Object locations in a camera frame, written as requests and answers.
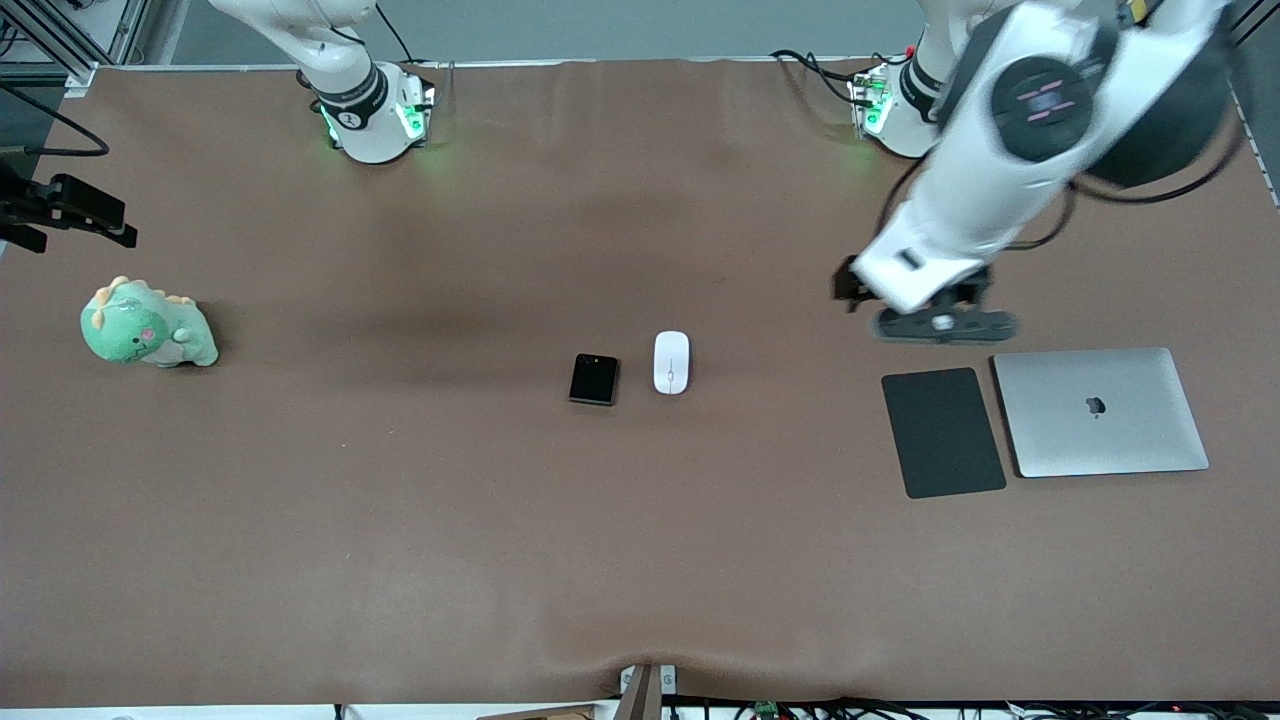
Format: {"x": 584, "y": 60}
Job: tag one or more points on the silver laptop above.
{"x": 1090, "y": 440}

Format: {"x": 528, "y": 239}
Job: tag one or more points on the white computer mouse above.
{"x": 671, "y": 360}

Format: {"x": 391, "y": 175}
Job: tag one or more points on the brown table cover sheet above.
{"x": 400, "y": 500}

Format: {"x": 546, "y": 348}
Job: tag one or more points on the brown cardboard piece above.
{"x": 560, "y": 714}

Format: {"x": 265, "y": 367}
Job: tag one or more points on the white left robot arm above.
{"x": 1000, "y": 170}

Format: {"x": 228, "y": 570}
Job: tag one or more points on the black phone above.
{"x": 593, "y": 380}

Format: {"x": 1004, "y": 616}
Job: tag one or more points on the small green connector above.
{"x": 767, "y": 710}

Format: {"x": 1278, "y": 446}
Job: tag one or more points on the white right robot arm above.
{"x": 360, "y": 90}

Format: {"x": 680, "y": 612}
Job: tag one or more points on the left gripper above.
{"x": 848, "y": 284}

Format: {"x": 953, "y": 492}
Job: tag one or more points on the black mouse pad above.
{"x": 940, "y": 430}

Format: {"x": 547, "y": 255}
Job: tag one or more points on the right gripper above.
{"x": 62, "y": 199}

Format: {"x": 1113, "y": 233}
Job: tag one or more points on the grey bracket with brown post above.
{"x": 640, "y": 695}

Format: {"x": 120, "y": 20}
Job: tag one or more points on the green dinosaur plush toy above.
{"x": 130, "y": 335}

